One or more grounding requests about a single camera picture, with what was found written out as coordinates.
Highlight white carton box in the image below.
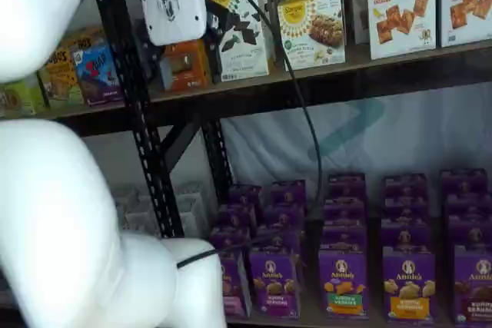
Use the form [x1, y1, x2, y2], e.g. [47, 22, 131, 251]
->
[168, 182, 211, 237]

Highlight green Bobo's box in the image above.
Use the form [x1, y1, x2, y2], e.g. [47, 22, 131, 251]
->
[0, 73, 46, 118]

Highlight white backdrop sheet teal logo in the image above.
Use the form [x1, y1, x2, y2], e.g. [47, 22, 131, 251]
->
[219, 88, 492, 224]

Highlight Simple Mills chocolate thins box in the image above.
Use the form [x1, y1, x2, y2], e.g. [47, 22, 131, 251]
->
[206, 0, 271, 84]
[226, 0, 275, 65]

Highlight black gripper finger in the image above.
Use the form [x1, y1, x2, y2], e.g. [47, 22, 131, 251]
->
[147, 41, 173, 92]
[204, 0, 236, 84]

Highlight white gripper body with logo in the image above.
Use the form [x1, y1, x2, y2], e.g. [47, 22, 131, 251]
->
[138, 0, 209, 47]

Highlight Simple Mills almond bars box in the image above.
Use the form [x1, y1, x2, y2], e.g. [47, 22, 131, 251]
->
[277, 0, 346, 72]

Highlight purple Annie's box green patch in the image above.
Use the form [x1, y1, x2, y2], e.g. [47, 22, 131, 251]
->
[321, 224, 368, 252]
[323, 197, 367, 227]
[317, 249, 371, 320]
[327, 173, 367, 200]

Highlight sea salt pretzel crackers box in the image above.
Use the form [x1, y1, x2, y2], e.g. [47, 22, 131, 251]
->
[438, 0, 492, 48]

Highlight cheddar pretzel crackers box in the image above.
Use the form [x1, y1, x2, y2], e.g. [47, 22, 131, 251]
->
[364, 0, 438, 61]
[347, 0, 371, 46]

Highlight purple Annie's box yellow patch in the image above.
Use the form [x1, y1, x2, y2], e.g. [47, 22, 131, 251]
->
[381, 253, 437, 324]
[383, 173, 428, 198]
[380, 218, 432, 258]
[383, 195, 430, 222]

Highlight purple Annie's box brown patch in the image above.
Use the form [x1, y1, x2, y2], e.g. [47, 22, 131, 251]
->
[444, 191, 492, 217]
[439, 168, 489, 194]
[452, 245, 492, 326]
[447, 214, 492, 248]

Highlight purple Annie's box violet patch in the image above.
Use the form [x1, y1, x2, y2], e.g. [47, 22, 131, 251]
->
[263, 203, 307, 229]
[248, 252, 301, 320]
[256, 226, 304, 257]
[271, 180, 308, 206]

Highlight yellow Revival box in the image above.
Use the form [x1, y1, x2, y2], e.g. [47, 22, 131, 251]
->
[164, 39, 212, 92]

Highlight blue Z Bar box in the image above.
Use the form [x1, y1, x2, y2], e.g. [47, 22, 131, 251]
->
[71, 41, 125, 107]

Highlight yellow Bobo's box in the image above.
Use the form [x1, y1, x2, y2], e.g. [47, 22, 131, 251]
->
[37, 49, 85, 109]
[57, 27, 105, 53]

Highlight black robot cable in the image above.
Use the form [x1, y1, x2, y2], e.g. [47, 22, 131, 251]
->
[175, 0, 324, 270]

